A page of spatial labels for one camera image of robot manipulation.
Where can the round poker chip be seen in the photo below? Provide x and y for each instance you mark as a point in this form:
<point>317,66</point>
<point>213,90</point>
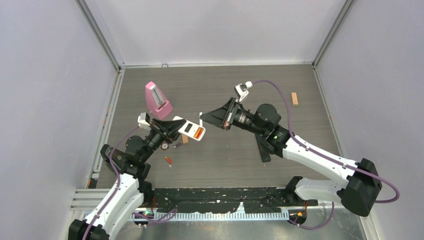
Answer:
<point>164,146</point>

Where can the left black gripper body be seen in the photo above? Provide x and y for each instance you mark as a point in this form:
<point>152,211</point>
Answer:
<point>157,137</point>

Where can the wooden block far right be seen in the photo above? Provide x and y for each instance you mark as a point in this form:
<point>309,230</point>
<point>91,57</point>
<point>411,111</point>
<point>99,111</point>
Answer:
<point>294,99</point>

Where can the wooden block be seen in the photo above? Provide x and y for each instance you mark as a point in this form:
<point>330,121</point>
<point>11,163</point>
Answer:
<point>294,99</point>
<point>185,139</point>

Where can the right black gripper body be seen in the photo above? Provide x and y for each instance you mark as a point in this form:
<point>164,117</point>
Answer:
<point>240,118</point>

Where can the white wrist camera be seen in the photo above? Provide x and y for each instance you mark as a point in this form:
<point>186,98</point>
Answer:
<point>143,121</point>
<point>241,90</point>

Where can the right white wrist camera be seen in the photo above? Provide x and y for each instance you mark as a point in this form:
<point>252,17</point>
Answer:
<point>241,90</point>

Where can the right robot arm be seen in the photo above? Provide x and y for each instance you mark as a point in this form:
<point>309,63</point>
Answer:
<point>353,184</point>

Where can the white remote control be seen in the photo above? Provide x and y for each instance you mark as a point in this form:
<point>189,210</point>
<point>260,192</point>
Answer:
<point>189,128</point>

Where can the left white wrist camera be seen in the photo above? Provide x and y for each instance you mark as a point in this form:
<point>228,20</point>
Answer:
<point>143,121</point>

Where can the pink metronome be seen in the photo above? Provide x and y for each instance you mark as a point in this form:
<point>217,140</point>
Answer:
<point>156,102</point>

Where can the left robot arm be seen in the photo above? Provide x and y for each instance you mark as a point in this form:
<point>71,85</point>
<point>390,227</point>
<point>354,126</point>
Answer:
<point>130,189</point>

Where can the black remote battery cover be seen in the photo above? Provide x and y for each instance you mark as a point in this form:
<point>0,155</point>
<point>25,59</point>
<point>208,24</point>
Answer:
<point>264,155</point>

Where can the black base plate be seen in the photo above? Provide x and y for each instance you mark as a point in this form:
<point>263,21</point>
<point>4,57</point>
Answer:
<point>224,200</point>

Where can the wooden block near centre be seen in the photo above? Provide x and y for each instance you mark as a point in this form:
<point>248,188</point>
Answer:
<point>185,139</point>

